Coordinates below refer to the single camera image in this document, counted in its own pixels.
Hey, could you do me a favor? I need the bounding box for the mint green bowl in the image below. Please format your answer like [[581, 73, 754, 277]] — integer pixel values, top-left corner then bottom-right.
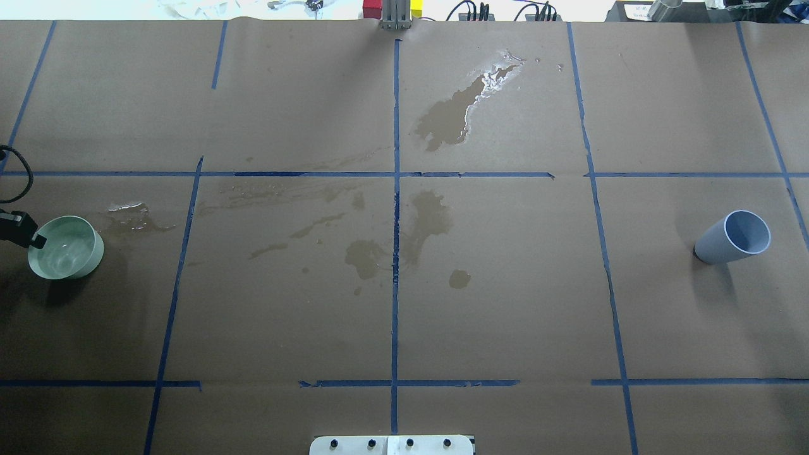
[[28, 215, 105, 281]]

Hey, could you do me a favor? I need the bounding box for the light blue plastic cup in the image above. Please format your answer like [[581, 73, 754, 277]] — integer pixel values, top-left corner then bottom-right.
[[693, 210, 772, 264]]

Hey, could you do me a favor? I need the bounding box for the red cube block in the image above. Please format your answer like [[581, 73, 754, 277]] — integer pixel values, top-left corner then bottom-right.
[[362, 0, 382, 20]]

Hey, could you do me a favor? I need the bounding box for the yellow cube block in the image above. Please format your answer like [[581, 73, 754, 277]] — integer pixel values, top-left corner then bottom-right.
[[410, 0, 424, 18]]

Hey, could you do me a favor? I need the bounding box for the brown paper table cover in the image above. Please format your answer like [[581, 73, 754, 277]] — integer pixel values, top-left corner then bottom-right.
[[2, 18, 807, 454]]

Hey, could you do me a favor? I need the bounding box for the black power strip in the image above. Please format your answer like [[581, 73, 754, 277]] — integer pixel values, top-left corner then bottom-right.
[[453, 1, 495, 22], [520, 3, 561, 22]]

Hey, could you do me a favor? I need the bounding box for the silver metal cylinder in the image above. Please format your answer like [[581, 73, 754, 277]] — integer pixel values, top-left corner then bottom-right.
[[647, 0, 683, 23]]

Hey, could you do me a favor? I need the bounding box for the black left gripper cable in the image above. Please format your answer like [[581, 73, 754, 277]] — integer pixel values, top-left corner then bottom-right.
[[0, 145, 33, 204]]

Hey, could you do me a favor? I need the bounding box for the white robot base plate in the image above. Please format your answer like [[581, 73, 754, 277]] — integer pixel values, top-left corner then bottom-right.
[[309, 434, 477, 454]]

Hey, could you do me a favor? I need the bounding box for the aluminium frame post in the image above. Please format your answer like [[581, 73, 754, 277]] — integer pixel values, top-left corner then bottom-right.
[[380, 0, 413, 30]]

